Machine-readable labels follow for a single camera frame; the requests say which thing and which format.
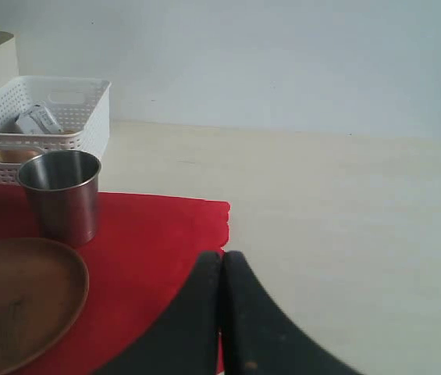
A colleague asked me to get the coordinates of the red scalloped table cloth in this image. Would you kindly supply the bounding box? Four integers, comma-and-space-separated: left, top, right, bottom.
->
21, 193, 230, 374

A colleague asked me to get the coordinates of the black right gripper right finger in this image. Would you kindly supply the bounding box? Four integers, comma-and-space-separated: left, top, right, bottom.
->
219, 251, 358, 375

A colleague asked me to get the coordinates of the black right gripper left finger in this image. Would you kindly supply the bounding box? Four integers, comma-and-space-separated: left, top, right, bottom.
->
94, 252, 221, 375

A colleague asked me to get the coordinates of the white woven plastic basket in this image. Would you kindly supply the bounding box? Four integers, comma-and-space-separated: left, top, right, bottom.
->
0, 76, 111, 184

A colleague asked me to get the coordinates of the blue white milk carton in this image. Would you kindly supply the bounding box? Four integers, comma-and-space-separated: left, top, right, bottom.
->
15, 104, 63, 135

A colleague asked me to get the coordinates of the brown round plate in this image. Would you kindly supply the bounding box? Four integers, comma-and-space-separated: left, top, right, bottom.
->
0, 237, 89, 374

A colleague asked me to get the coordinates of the stainless steel cup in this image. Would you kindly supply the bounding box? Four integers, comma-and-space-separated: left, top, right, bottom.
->
16, 150, 101, 247

